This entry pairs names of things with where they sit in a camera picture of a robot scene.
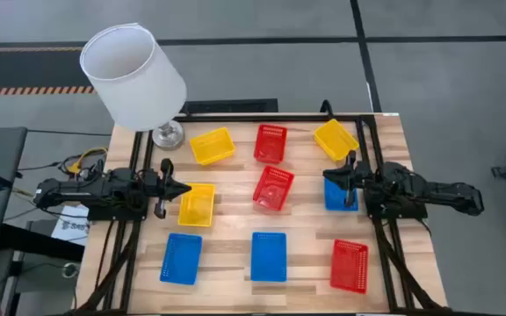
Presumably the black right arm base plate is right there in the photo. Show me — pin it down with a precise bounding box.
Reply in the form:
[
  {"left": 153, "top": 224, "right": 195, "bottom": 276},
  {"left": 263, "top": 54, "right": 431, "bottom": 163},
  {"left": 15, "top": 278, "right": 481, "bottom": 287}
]
[{"left": 363, "top": 199, "right": 429, "bottom": 220}]

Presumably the white printed paper sheet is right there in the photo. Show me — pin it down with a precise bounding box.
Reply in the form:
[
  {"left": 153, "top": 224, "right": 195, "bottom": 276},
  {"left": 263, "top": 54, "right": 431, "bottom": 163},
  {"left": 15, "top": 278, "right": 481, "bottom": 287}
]
[{"left": 51, "top": 205, "right": 90, "bottom": 247}]

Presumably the yellow cable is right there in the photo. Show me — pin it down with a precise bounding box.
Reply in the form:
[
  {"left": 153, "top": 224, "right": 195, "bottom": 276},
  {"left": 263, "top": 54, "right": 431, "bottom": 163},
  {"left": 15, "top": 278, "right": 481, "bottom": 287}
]
[{"left": 68, "top": 147, "right": 109, "bottom": 175}]

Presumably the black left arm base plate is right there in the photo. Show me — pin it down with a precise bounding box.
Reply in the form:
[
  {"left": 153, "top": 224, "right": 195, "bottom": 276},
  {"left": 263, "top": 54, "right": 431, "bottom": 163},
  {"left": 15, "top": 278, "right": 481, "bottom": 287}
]
[{"left": 86, "top": 205, "right": 148, "bottom": 222}]

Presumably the black aluminium table frame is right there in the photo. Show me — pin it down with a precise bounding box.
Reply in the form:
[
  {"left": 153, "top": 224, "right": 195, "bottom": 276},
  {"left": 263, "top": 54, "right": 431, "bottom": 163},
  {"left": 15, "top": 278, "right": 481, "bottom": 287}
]
[{"left": 75, "top": 113, "right": 445, "bottom": 316}]

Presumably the blue plastic basket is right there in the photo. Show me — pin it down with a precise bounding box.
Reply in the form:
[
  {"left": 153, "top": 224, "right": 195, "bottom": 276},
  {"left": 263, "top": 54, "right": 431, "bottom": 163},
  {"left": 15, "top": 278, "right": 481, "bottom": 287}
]
[
  {"left": 249, "top": 231, "right": 288, "bottom": 283},
  {"left": 323, "top": 176, "right": 360, "bottom": 212},
  {"left": 159, "top": 232, "right": 204, "bottom": 286}
]

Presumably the black rectangular bar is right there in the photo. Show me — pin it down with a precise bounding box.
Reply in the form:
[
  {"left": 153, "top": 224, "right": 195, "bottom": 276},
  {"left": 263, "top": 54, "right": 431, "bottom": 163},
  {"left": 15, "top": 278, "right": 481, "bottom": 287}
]
[{"left": 180, "top": 98, "right": 279, "bottom": 114}]

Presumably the red plastic basket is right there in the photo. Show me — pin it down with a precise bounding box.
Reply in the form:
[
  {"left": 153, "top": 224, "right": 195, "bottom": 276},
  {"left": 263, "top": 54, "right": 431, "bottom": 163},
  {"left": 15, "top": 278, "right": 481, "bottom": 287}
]
[
  {"left": 329, "top": 238, "right": 370, "bottom": 295},
  {"left": 252, "top": 165, "right": 296, "bottom": 212},
  {"left": 253, "top": 124, "right": 288, "bottom": 165}
]

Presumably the black desk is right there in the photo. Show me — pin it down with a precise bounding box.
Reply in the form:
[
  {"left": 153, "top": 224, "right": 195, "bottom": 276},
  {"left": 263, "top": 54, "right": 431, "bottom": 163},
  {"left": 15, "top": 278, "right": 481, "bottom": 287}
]
[{"left": 0, "top": 222, "right": 86, "bottom": 263}]

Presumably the grey tape roll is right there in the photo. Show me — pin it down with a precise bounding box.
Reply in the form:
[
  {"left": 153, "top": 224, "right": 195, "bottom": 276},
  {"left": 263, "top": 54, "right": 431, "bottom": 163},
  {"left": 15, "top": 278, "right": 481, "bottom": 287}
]
[{"left": 61, "top": 262, "right": 81, "bottom": 280}]

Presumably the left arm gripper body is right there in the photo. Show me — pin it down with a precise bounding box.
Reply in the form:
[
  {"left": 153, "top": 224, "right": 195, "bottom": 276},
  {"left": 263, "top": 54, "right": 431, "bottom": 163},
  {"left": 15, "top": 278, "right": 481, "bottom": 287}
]
[{"left": 141, "top": 158, "right": 175, "bottom": 219}]

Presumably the silver lamp base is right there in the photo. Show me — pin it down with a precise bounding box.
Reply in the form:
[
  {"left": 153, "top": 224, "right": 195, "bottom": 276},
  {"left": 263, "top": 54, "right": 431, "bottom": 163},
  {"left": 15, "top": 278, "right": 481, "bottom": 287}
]
[{"left": 151, "top": 118, "right": 185, "bottom": 150}]

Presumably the thin black cable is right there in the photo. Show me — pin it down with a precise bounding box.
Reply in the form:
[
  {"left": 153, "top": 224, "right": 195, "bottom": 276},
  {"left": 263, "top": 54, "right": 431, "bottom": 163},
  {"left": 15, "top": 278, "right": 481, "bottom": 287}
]
[{"left": 15, "top": 151, "right": 83, "bottom": 176}]

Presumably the yellow plastic basket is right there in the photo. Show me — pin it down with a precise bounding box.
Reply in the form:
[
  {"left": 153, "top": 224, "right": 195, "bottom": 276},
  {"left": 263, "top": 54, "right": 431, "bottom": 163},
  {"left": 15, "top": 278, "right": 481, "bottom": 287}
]
[
  {"left": 189, "top": 126, "right": 236, "bottom": 167},
  {"left": 177, "top": 183, "right": 217, "bottom": 228},
  {"left": 313, "top": 118, "right": 360, "bottom": 162}
]

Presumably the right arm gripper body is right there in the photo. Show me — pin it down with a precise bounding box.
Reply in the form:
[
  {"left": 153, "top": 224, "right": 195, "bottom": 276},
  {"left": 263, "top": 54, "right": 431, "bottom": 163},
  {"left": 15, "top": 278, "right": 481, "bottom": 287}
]
[{"left": 343, "top": 150, "right": 372, "bottom": 208}]

